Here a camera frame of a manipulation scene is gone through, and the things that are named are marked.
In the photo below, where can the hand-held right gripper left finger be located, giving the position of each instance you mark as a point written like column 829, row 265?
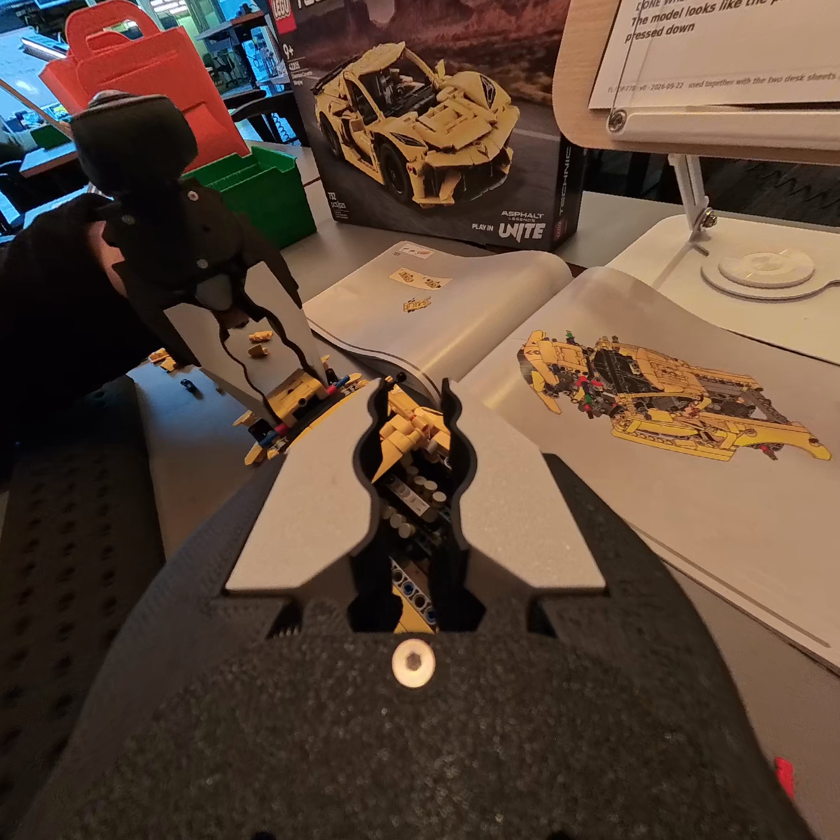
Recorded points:
column 302, row 525

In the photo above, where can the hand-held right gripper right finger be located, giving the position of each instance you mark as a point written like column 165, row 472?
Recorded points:
column 525, row 525

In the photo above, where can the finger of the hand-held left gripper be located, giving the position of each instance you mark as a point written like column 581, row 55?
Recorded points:
column 197, row 334
column 289, row 308

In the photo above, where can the yellow brick hood panel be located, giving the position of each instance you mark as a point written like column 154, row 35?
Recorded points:
column 295, row 390

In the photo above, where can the yellow brick model car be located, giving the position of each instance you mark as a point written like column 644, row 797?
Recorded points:
column 407, row 426

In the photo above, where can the person's left forearm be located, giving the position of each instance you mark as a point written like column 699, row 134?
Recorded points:
column 52, row 328

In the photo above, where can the person's left hand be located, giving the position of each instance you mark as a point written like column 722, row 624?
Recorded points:
column 110, row 262

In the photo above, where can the pile of small yellow bricks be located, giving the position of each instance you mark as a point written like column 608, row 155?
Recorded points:
column 259, row 338

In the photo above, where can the green plastic bin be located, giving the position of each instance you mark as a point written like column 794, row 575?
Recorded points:
column 275, row 197

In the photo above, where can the open instruction booklet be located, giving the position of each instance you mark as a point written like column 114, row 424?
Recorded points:
column 656, row 492

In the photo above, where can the orange plastic tote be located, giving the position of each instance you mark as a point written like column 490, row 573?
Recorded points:
column 144, row 59

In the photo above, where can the black toy car set box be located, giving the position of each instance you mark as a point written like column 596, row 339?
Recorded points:
column 426, row 131

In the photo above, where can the black dotted rubber mat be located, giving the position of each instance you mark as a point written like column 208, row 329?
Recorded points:
column 65, row 558

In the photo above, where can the small red piece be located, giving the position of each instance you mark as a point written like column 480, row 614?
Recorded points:
column 784, row 778

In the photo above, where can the white printed sheet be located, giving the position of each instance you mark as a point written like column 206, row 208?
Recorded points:
column 722, row 52

